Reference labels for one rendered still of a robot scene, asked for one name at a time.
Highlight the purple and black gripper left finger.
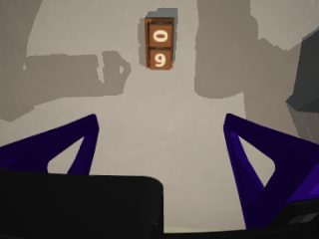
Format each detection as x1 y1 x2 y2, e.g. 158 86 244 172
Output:
0 114 100 174

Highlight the brown wooden tray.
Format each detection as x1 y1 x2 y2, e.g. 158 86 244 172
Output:
145 17 174 69

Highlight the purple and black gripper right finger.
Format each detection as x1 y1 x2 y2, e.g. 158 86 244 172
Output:
223 114 319 229

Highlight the brown number cube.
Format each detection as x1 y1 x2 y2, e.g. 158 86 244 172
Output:
150 22 172 47
150 47 171 70

